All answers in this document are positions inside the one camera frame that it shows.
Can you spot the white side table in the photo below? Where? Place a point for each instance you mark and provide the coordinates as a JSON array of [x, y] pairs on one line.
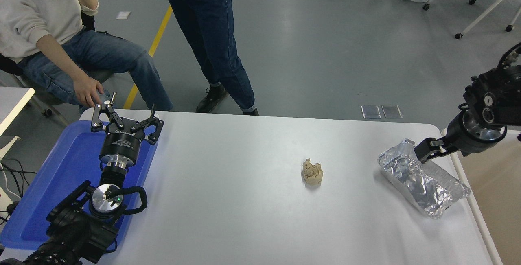
[[12, 102]]

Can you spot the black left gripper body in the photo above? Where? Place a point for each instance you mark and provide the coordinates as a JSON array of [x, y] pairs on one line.
[[122, 143]]

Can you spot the seated person's right hand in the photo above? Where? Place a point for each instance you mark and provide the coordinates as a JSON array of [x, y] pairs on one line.
[[87, 90]]

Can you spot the blue plastic tray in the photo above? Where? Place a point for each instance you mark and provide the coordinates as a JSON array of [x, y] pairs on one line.
[[69, 163]]

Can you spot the standing person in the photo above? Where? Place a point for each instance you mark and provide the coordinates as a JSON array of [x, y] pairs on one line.
[[207, 25]]

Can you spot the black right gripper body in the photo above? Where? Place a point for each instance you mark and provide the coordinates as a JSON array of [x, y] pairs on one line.
[[468, 145]]

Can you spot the crumpled tan paper ball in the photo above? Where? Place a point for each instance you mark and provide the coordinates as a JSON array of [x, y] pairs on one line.
[[312, 173]]

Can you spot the black office chair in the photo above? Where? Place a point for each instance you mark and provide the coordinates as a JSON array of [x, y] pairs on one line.
[[8, 65]]

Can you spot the silver foil tray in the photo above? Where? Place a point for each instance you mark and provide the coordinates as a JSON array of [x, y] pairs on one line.
[[427, 187]]

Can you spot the metal floor plate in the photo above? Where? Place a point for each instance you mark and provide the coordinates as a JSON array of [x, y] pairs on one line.
[[371, 112], [392, 111]]

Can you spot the seated person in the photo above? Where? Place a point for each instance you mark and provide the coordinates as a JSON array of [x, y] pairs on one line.
[[32, 12]]

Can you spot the large pale bin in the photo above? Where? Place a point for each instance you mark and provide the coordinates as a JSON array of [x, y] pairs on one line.
[[496, 200]]

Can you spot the white paper scrap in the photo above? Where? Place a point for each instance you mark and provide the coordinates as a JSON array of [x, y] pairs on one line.
[[123, 15]]

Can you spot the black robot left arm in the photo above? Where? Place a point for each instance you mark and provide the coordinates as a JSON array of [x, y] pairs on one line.
[[73, 232]]

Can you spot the seated person's right forearm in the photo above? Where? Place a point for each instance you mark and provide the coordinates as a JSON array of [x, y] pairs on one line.
[[57, 59]]

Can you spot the white power strip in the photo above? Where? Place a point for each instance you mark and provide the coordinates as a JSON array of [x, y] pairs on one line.
[[3, 200]]

